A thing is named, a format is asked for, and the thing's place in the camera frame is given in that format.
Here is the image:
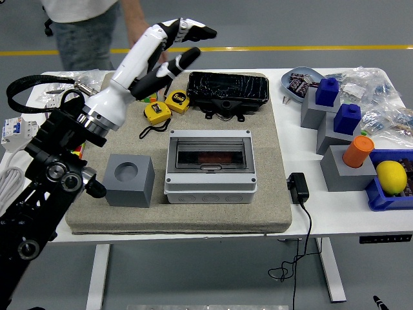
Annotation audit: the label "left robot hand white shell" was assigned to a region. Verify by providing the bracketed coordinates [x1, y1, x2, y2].
[83, 17, 218, 130]

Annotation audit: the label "person's left hand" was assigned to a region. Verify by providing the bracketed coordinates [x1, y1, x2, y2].
[128, 18, 168, 63]

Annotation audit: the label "transparent hinged box lid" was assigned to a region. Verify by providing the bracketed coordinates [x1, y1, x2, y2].
[169, 136, 249, 174]

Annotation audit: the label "orange cylinder battery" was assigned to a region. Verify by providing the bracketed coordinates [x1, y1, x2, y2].
[197, 154, 232, 164]
[342, 135, 375, 169]

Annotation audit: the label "clear plastic bags of parts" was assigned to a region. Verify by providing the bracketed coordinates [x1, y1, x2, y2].
[38, 69, 106, 107]

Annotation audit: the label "white table leg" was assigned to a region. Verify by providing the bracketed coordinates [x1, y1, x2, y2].
[85, 244, 111, 310]
[314, 238, 347, 304]

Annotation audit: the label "person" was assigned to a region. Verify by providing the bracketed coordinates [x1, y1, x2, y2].
[40, 0, 168, 70]

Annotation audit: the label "yellow tape measure 5m label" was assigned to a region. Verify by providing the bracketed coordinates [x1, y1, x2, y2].
[163, 77, 190, 114]

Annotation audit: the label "black table control panel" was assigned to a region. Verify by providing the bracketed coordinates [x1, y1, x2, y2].
[359, 234, 413, 245]

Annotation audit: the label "white purple packet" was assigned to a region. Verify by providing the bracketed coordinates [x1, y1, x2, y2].
[43, 95, 64, 112]

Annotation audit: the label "blue storage bin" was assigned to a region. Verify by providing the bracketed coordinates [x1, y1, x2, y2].
[365, 149, 413, 212]

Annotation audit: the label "black plastic case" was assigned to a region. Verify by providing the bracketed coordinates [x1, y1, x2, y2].
[186, 71, 270, 123]

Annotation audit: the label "grey block with round hole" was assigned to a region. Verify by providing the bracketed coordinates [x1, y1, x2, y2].
[103, 154, 156, 208]

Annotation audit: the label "yellow lemon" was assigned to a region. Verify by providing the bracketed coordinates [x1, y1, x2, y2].
[376, 160, 408, 196]

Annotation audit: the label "white circuit breaker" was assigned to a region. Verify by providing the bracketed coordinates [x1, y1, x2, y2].
[0, 116, 41, 152]

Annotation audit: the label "dark packets in bin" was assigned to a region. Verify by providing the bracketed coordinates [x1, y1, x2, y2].
[398, 158, 413, 198]

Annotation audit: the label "black power adapter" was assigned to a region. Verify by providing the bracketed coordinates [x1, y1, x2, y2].
[287, 172, 310, 205]

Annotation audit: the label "grey-brown fabric mat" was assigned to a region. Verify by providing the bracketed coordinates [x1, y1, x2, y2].
[65, 71, 293, 236]

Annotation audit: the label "blue-grey bowl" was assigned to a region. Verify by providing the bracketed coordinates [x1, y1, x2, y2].
[280, 67, 325, 104]

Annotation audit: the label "dark snack packets in bowl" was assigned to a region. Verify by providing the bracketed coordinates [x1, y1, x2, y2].
[288, 73, 319, 97]

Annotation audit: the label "blue plastic block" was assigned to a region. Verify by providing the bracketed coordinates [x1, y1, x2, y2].
[333, 103, 361, 136]
[315, 77, 341, 107]

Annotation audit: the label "clear bags of small components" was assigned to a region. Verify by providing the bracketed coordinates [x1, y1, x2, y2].
[325, 67, 413, 140]

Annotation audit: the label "yellow tape measure looped strap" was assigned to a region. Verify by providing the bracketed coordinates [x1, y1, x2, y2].
[139, 101, 173, 140]

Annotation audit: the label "black adapter cord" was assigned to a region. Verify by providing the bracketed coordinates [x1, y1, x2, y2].
[268, 201, 313, 310]

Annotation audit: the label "grey electrical enclosure box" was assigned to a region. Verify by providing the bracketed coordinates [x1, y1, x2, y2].
[163, 129, 258, 204]

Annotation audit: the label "white power cable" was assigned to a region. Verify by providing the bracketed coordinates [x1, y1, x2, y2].
[0, 141, 30, 207]

